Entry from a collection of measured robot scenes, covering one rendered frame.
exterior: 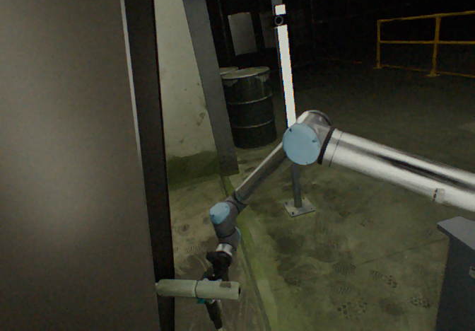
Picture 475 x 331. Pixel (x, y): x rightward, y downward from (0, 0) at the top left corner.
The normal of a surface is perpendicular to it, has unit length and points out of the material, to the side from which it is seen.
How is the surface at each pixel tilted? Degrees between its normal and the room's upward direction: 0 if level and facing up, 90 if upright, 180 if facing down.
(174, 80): 90
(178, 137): 90
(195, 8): 90
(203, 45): 90
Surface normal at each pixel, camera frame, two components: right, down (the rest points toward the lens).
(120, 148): 0.20, 0.36
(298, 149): -0.61, 0.38
